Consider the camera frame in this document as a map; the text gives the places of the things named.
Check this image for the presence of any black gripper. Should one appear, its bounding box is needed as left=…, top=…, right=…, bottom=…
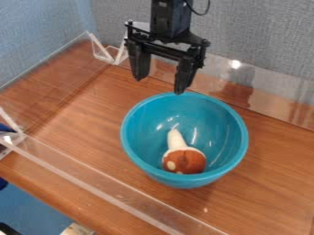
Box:
left=125, top=20, right=210, bottom=95

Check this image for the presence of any brown white toy mushroom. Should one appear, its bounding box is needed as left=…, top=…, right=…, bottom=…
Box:
left=161, top=129, right=206, bottom=174

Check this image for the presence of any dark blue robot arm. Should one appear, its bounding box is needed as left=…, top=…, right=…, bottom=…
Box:
left=125, top=0, right=210, bottom=95

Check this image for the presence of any blue plastic bowl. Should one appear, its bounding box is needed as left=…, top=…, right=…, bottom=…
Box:
left=120, top=92, right=248, bottom=189

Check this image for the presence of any clear acrylic left barrier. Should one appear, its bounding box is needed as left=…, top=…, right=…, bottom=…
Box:
left=0, top=29, right=87, bottom=91

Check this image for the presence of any clear acrylic barrier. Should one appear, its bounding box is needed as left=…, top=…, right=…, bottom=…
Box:
left=121, top=45, right=314, bottom=132
left=0, top=107, right=228, bottom=235
left=0, top=29, right=87, bottom=91

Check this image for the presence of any clear acrylic back barrier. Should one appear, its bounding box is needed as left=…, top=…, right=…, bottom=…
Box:
left=121, top=45, right=314, bottom=132

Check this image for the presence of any clear acrylic front barrier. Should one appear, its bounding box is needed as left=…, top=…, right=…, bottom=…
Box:
left=0, top=107, right=228, bottom=235

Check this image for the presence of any clear acrylic corner bracket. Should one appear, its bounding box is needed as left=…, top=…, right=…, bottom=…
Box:
left=87, top=32, right=128, bottom=65

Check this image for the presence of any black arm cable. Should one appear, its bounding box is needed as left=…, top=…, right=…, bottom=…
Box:
left=183, top=0, right=212, bottom=17

